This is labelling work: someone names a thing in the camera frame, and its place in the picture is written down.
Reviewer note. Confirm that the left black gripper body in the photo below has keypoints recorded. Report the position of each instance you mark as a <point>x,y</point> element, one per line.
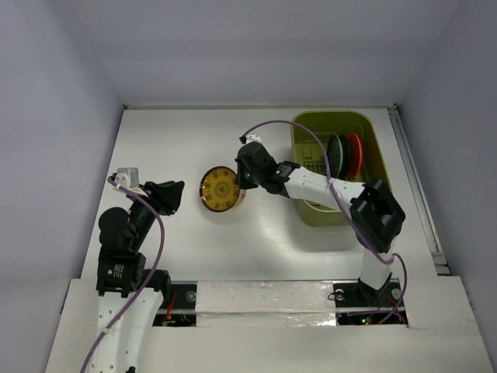
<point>156,197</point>

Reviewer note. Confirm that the foil covered base bar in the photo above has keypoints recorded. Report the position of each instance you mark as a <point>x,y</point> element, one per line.
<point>273,304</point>

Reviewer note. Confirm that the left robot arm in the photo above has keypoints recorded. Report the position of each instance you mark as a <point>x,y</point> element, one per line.
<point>129,285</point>

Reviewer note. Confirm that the beige patterned plate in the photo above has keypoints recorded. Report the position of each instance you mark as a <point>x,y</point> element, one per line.
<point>217,204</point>

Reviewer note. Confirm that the brown yellow plate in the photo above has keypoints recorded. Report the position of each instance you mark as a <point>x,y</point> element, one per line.
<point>220,180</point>

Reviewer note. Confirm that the orange red plate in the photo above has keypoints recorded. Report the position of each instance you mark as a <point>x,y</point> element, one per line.
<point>356,155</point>

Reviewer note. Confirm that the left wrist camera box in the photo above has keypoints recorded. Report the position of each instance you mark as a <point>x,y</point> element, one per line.
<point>125,177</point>

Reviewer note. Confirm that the black teal plate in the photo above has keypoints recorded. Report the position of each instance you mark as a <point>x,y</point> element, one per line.
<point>338,153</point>

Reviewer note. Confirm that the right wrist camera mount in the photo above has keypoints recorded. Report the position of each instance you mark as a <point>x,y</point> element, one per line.
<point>249,138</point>

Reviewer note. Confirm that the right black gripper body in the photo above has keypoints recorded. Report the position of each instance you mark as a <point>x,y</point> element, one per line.
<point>247,169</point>

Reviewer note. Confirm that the olive green dish rack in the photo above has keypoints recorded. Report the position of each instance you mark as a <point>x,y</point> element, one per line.
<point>323,124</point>

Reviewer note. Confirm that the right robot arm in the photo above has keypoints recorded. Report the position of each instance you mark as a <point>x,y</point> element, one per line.
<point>370,208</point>

